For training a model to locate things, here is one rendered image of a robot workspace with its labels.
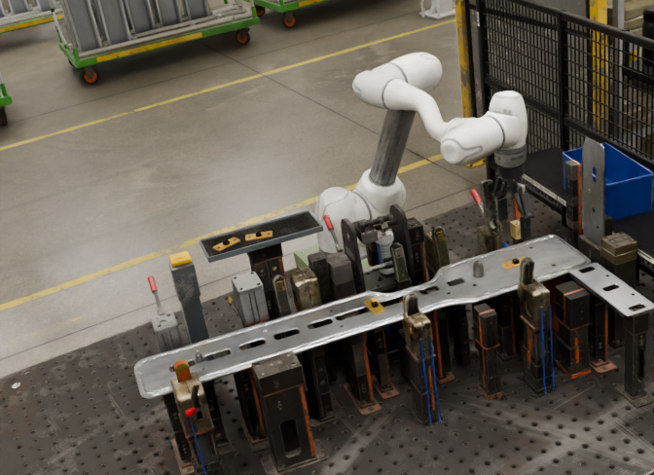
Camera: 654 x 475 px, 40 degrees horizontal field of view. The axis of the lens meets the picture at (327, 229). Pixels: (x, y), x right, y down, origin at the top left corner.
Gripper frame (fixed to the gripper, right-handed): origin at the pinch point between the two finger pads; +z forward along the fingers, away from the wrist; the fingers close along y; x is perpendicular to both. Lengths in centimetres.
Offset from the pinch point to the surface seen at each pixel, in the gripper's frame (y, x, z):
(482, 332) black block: 18.8, -21.9, 19.9
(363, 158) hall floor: -336, 67, 113
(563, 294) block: 19.1, 4.3, 15.8
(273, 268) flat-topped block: -30, -68, 8
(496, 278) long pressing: 5.0, -9.3, 13.2
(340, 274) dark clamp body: -16, -51, 8
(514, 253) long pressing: -5.6, 2.6, 13.3
